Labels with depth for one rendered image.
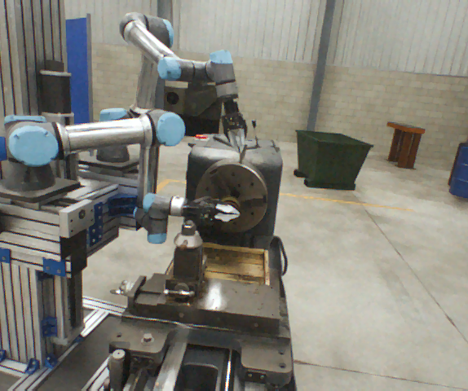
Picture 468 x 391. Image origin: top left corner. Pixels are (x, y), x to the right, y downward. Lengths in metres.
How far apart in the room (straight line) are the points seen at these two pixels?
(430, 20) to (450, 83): 1.87
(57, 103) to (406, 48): 11.20
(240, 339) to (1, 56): 1.24
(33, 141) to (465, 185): 7.18
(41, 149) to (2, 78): 0.49
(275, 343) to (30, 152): 0.86
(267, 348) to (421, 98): 11.48
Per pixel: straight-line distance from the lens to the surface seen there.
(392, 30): 12.01
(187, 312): 1.01
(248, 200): 1.44
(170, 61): 1.26
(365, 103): 11.72
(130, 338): 1.01
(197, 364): 1.04
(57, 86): 1.52
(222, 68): 1.27
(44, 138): 1.14
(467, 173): 7.59
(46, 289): 1.81
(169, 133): 1.24
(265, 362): 0.97
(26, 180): 1.31
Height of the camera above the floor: 1.55
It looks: 17 degrees down
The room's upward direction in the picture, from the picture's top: 6 degrees clockwise
